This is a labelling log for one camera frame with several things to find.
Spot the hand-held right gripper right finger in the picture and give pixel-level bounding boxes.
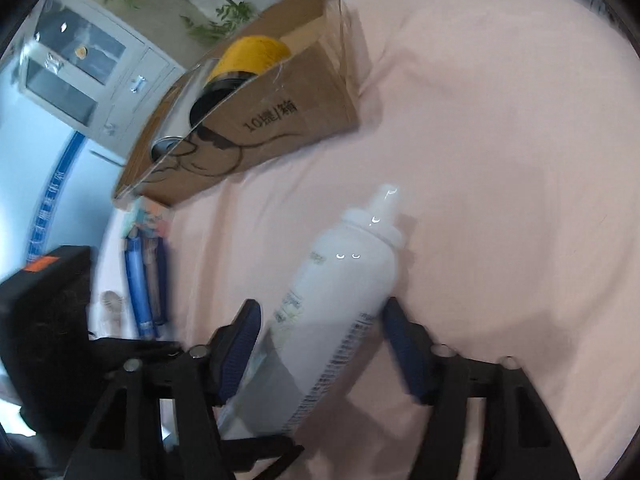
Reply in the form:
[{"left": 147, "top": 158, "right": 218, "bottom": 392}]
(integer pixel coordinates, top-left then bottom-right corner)
[{"left": 382, "top": 296, "right": 582, "bottom": 480}]

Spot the colourful printed packet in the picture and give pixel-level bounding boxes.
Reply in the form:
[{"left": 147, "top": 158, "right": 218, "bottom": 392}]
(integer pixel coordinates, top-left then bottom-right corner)
[{"left": 127, "top": 199, "right": 173, "bottom": 239}]

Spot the pink bedsheet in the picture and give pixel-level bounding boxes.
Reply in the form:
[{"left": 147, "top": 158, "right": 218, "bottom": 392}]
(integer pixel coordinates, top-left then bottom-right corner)
[{"left": 88, "top": 0, "right": 640, "bottom": 480}]

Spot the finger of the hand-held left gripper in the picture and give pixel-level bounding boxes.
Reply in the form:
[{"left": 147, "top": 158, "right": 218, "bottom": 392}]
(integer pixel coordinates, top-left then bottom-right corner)
[
  {"left": 161, "top": 434, "right": 306, "bottom": 480},
  {"left": 89, "top": 337, "right": 185, "bottom": 367}
]

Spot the yellow can with black cap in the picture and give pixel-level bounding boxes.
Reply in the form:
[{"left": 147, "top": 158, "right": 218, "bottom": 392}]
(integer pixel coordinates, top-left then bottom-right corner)
[{"left": 190, "top": 36, "right": 294, "bottom": 128}]

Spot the grey metal cabinet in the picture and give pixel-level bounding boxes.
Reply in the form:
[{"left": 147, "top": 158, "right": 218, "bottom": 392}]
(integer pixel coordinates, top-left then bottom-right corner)
[{"left": 18, "top": 0, "right": 187, "bottom": 153}]

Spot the brown cardboard box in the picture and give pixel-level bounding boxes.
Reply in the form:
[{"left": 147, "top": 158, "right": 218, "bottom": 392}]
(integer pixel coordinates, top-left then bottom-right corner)
[{"left": 113, "top": 0, "right": 362, "bottom": 208}]

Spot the silver-topped can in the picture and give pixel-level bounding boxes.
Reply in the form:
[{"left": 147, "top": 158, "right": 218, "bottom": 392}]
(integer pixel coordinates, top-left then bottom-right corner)
[{"left": 151, "top": 136, "right": 185, "bottom": 160}]

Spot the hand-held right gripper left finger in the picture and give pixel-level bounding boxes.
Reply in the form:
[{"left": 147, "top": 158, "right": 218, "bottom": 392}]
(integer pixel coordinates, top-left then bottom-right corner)
[{"left": 65, "top": 298, "right": 263, "bottom": 480}]

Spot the blue tube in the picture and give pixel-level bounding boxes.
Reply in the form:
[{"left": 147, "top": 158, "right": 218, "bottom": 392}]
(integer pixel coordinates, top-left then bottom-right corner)
[
  {"left": 154, "top": 240, "right": 171, "bottom": 326},
  {"left": 124, "top": 236, "right": 160, "bottom": 341}
]

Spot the white spray bottle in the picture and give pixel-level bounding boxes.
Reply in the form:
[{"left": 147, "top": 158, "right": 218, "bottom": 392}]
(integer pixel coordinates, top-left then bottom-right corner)
[{"left": 216, "top": 184, "right": 406, "bottom": 438}]

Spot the green leafy plant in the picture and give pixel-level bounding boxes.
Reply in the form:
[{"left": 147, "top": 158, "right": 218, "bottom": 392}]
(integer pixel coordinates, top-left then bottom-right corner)
[{"left": 82, "top": 0, "right": 258, "bottom": 46}]

